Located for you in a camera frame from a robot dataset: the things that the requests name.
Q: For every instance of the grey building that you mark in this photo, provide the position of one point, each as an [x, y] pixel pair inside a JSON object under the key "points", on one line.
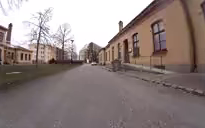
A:
{"points": [[90, 51]]}

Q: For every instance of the white car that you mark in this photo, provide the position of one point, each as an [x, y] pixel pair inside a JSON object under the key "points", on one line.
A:
{"points": [[94, 63]]}

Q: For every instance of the long yellow building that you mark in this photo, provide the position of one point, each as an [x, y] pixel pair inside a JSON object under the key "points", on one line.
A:
{"points": [[176, 36]]}

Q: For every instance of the thin bare tree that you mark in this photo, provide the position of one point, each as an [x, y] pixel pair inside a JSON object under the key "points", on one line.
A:
{"points": [[39, 36]]}

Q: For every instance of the grey paved pavement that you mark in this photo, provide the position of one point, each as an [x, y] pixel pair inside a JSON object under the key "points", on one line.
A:
{"points": [[190, 80]]}

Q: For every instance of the cream building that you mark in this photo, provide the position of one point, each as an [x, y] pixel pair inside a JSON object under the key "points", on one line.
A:
{"points": [[45, 53]]}

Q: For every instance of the stone kerb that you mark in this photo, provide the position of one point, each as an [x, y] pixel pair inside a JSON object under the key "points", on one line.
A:
{"points": [[163, 83]]}

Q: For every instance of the dark hedge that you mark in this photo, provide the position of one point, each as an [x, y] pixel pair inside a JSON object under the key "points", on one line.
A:
{"points": [[68, 61]]}

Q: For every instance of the grey asphalt road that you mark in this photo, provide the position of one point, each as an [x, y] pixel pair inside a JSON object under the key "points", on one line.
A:
{"points": [[90, 96]]}

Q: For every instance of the street lamp pole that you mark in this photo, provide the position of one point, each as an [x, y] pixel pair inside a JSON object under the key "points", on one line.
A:
{"points": [[71, 50]]}

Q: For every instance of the yellow building with chimney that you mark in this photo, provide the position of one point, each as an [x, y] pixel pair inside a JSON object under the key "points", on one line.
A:
{"points": [[0, 46]]}

